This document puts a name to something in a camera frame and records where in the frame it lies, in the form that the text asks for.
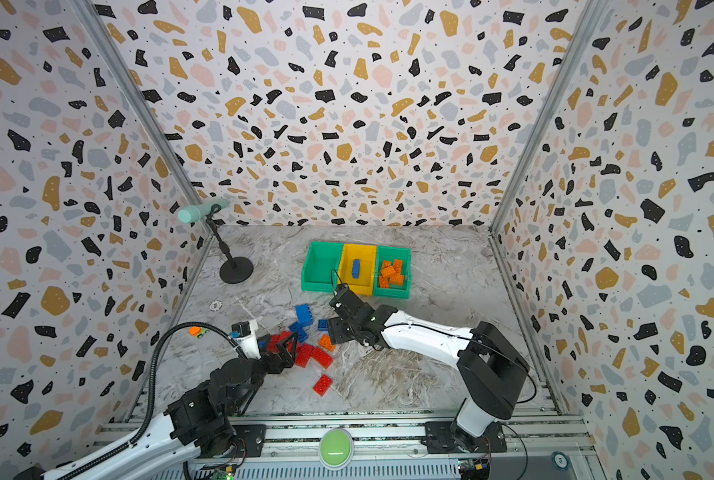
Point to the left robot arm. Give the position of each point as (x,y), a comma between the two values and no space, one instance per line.
(198,423)

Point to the small orange toy car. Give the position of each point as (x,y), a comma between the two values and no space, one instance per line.
(197,332)

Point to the blue lego brick top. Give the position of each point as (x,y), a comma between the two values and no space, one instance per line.
(304,316)

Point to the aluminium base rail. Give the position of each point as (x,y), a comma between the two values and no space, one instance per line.
(390,446)

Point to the red lego brick right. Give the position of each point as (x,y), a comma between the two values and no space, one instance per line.
(322,357)

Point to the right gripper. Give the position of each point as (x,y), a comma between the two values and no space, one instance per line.
(337,327)

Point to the right green bin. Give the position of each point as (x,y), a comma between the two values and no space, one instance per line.
(385,256)

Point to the green bin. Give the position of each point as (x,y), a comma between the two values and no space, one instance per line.
(385,256)
(321,260)

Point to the left green bin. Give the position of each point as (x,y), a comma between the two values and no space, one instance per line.
(321,260)

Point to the red lego brick middle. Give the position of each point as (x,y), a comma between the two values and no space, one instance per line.
(303,354)

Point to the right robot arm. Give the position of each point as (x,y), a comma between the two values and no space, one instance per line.
(493,371)

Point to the yellow middle bin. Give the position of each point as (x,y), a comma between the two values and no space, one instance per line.
(367,254)

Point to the green push button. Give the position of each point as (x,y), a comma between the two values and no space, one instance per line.
(335,449)

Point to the green microphone on stand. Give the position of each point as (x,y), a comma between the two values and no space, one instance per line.
(234,270)

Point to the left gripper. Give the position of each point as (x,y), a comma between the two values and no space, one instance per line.
(271,357)

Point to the lone red lego brick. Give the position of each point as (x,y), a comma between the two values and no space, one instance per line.
(322,385)

